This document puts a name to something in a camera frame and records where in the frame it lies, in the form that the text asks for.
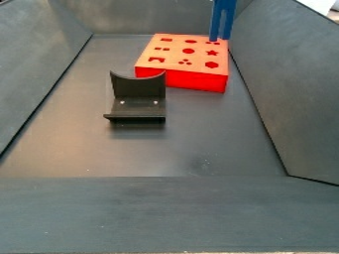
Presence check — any black curved holder bracket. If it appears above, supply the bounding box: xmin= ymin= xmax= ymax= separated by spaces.
xmin=103 ymin=71 xmax=167 ymax=123

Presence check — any red shape sorting board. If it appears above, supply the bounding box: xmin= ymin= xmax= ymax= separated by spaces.
xmin=134 ymin=34 xmax=230 ymax=93

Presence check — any blue square-circle peg block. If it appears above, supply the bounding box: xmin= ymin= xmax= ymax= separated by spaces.
xmin=210 ymin=0 xmax=238 ymax=42

